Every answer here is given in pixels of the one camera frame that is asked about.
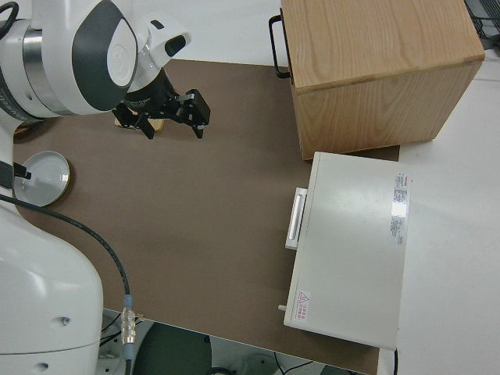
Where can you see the wooden cabinet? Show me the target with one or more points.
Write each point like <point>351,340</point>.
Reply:
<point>371,78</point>

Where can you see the brown table mat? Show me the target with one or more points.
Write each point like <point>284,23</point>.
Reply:
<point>195,215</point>

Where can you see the white toaster oven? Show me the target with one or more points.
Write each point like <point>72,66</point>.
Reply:
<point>351,242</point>

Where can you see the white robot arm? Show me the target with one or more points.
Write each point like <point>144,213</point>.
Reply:
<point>47,58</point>

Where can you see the dark round pedestal base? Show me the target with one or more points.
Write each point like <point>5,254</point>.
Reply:
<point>172,351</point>

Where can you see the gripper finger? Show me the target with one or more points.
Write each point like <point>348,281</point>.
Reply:
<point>8,173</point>

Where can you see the brown wicker basket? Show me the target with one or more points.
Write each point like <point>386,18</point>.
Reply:
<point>27,131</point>

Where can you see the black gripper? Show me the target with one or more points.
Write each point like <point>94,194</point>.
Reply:
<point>154,97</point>

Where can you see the gray round plate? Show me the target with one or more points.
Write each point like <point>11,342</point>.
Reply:
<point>47,183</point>

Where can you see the wooden mug tree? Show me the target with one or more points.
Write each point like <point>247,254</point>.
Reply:
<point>158,124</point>

